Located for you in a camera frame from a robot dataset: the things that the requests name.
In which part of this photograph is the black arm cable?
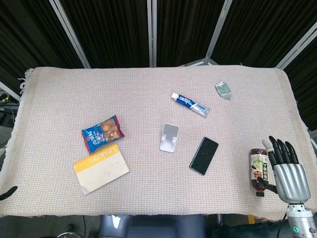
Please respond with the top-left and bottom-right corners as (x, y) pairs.
(277, 213), (288, 238)

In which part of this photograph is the chrome stool ring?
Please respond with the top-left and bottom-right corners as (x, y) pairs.
(58, 223), (75, 238)

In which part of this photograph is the black folding partition screen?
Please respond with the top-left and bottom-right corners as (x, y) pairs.
(0, 0), (317, 129)

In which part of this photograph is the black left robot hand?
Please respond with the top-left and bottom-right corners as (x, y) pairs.
(0, 185), (18, 202)

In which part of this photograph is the small green wipes packet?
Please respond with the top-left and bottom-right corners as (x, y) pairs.
(214, 80), (233, 101)

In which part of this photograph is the white phone stand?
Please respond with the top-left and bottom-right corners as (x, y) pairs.
(159, 123), (180, 152)

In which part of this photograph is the beige woven tablecloth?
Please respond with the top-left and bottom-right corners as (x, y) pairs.
(0, 64), (317, 222)

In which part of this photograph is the blue cookie snack bag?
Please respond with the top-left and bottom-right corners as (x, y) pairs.
(81, 114), (126, 154)

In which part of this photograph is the blue white toothpaste tube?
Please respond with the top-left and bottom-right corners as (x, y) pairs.
(171, 92), (211, 119)

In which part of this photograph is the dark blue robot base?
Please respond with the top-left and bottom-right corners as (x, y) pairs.
(99, 214), (207, 238)

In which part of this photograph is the black smartphone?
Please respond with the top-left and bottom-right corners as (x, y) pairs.
(189, 136), (219, 176)

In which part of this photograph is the yellow white Lexicon book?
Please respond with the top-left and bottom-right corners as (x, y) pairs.
(73, 144), (130, 196)

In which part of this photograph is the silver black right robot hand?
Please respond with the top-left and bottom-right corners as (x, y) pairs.
(257, 135), (312, 204)

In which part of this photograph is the brown tea bottle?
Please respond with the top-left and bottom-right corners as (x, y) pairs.
(249, 148), (269, 198)

